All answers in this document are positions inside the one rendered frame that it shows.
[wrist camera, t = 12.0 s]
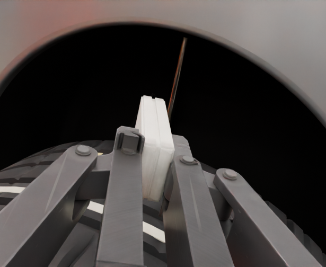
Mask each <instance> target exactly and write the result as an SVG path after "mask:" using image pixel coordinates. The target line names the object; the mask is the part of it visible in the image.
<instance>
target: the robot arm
mask: <svg viewBox="0 0 326 267"><path fill-rule="evenodd" d="M163 192H164V197H163V201H162V205H161V208H160V213H159V215H158V216H159V217H161V214H163V224H164V235H165V247H166V258H167V265H168V267H323V266H322V265H321V264H320V263H319V262H318V261H317V260H316V259H315V258H314V256H313V255H312V254H311V253H310V252H309V251H308V250H307V249H306V248H305V246H304V245H303V244H302V243H301V242H300V241H299V240H298V239H297V238H296V236H295V235H294V234H293V233H292V232H291V231H290V230H289V229H288V227H287V226H286V225H285V224H284V223H283V222H282V221H281V220H280V219H279V217H278V216H277V215H276V214H275V213H274V212H273V211H272V210H271V209H270V207H269V206H268V205H267V204H266V203H265V202H264V201H263V200H262V198H261V197H260V196H259V195H258V194H257V193H256V192H255V190H254V189H253V188H252V187H251V186H250V185H249V184H248V182H247V181H246V180H245V179H244V178H243V177H242V176H241V175H240V174H239V173H237V172H235V171H234V170H231V169H229V168H220V169H218V170H217V171H216V174H215V175H214V174H211V173H208V172H205V171H203V170H202V167H201V164H200V162H199V161H198V160H196V159H195V158H193V157H192V153H191V150H190V147H189V143H188V141H187V140H186V139H185V137H184V136H178V135H172V134H171V129H170V124H169V119H168V114H167V111H166V106H165V101H164V100H163V99H159V98H155V99H152V97H150V96H145V95H144V96H143V97H141V101H140V105H139V110H138V116H137V120H136V125H135V128H130V127H124V126H121V127H119V128H118V129H117V133H116V138H115V142H114V148H113V152H111V153H109V154H107V155H98V152H97V151H96V150H95V149H94V148H92V147H90V146H85V145H75V146H72V147H70V148H68V149H67V150H66V151H65V152H64V153H63V154H61V155H60V156H59V157H58V158H57V159H56V160H55V161H54V162H53V163H52V164H51V165H50V166H49V167H47V168H46V169H45V170H44V171H43V172H42V173H41V174H40V175H39V176H38V177H37V178H36V179H35V180H33V181H32V182H31V183H30V184H29V185H28V186H27V187H26V188H25V189H24V190H23V191H22V192H20V193H19V194H18V195H17V196H16V197H15V198H14V199H13V200H12V201H11V202H10V203H9V204H8V205H6V206H5V207H4V208H3V209H2V210H1V211H0V267H48V266H49V264H50V263H51V261H52V260H53V258H54V257H55V255H56V254H57V252H58V251H59V249H60V248H61V246H62V245H63V243H64V242H65V240H66V239H67V237H68V236H69V234H70V233H71V231H72V230H73V228H74V227H75V225H76V224H77V222H78V221H79V219H80V218H81V216H82V215H83V213H84V212H85V210H86V209H87V207H88V206H89V204H90V200H91V199H105V200H104V206H103V213H102V219H101V225H100V232H99V238H98V244H97V248H96V255H95V261H94V267H147V266H144V264H143V199H144V198H147V200H148V201H155V202H159V200H161V199H162V195H163ZM232 210H233V211H234V219H233V218H232V217H231V213H232Z"/></svg>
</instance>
